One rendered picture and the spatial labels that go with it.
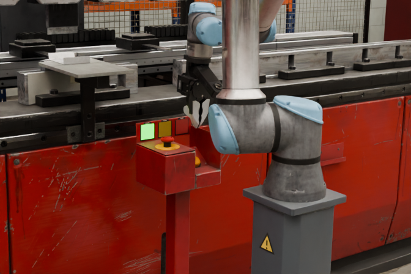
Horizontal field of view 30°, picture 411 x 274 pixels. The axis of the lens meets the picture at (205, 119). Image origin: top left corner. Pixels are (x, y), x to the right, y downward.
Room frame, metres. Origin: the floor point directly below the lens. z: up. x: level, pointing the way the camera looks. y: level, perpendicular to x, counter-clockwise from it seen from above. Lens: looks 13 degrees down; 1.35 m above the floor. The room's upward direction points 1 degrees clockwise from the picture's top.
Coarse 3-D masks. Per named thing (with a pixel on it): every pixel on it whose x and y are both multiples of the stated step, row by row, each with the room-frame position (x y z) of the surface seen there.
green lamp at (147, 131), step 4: (148, 124) 2.21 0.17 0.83; (152, 124) 2.22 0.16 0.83; (144, 128) 2.20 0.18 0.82; (148, 128) 2.21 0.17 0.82; (152, 128) 2.22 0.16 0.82; (144, 132) 2.20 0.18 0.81; (148, 132) 2.21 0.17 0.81; (152, 132) 2.22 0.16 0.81; (144, 136) 2.20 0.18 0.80; (148, 136) 2.21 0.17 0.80; (152, 136) 2.22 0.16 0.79
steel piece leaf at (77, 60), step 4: (80, 56) 2.27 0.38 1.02; (84, 56) 2.28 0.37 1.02; (88, 56) 2.29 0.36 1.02; (52, 60) 2.32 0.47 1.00; (56, 60) 2.32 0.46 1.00; (60, 60) 2.32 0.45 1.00; (64, 60) 2.24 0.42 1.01; (68, 60) 2.25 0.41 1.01; (72, 60) 2.26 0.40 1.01; (76, 60) 2.27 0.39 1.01; (80, 60) 2.27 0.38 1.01; (84, 60) 2.28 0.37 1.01; (88, 60) 2.29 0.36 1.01; (64, 64) 2.24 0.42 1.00; (68, 64) 2.25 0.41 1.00
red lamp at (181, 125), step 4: (176, 120) 2.27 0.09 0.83; (180, 120) 2.28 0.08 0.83; (184, 120) 2.29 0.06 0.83; (176, 124) 2.27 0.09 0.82; (180, 124) 2.28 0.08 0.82; (184, 124) 2.29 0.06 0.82; (176, 128) 2.27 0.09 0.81; (180, 128) 2.28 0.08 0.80; (184, 128) 2.29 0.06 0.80; (176, 132) 2.27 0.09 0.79; (180, 132) 2.28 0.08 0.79; (184, 132) 2.29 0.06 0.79
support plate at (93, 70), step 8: (40, 64) 2.27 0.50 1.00; (48, 64) 2.25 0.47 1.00; (56, 64) 2.25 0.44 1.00; (72, 64) 2.25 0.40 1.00; (80, 64) 2.26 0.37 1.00; (88, 64) 2.26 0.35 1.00; (96, 64) 2.26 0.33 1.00; (104, 64) 2.27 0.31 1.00; (112, 64) 2.27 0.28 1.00; (64, 72) 2.14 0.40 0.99; (72, 72) 2.11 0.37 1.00; (80, 72) 2.11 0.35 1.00; (88, 72) 2.12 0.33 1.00; (96, 72) 2.12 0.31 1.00; (104, 72) 2.12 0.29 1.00; (112, 72) 2.14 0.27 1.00; (120, 72) 2.15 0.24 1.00; (128, 72) 2.17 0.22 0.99
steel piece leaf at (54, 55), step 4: (64, 52) 2.37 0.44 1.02; (68, 52) 2.38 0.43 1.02; (72, 52) 2.38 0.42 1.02; (48, 56) 2.33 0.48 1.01; (52, 56) 2.34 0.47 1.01; (56, 56) 2.35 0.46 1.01; (60, 56) 2.35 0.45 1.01; (64, 56) 2.36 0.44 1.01; (68, 56) 2.37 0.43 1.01; (72, 56) 2.38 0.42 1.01
